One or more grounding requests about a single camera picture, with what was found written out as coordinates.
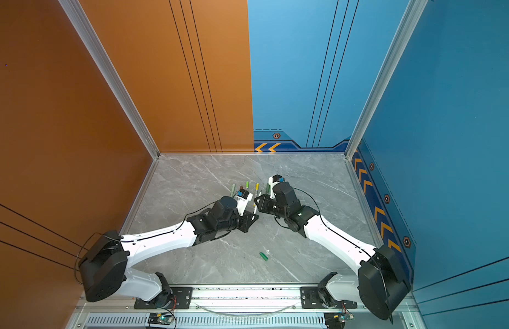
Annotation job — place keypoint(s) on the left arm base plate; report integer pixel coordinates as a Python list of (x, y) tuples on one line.
[(176, 297)]

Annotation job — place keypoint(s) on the aluminium front rail frame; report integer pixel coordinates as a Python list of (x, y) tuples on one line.
[(238, 306)]

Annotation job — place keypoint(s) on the right aluminium corner post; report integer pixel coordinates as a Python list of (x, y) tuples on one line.
[(408, 23)]

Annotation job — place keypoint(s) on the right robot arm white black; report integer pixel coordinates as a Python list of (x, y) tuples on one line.
[(381, 283)]

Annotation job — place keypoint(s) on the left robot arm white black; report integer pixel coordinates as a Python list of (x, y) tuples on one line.
[(108, 267)]

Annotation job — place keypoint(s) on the left aluminium corner post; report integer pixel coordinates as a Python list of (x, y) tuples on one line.
[(80, 22)]

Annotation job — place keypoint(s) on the left green circuit board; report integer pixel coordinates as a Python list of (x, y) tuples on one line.
[(161, 320)]

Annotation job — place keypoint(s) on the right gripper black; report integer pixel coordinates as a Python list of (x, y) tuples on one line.
[(264, 204)]

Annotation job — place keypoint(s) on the aluminium corner post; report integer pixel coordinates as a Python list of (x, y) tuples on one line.
[(80, 22), (408, 23)]

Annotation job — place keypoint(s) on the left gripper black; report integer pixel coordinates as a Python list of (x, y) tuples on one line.
[(247, 217)]

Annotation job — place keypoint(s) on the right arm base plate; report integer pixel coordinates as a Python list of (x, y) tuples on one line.
[(315, 297)]

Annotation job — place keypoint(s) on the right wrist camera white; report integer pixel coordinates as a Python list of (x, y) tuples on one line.
[(273, 181)]

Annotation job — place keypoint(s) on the right green circuit board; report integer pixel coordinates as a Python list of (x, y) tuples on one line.
[(337, 320)]

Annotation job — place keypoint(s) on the green circuit board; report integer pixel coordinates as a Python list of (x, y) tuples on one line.
[(161, 320), (337, 320)]

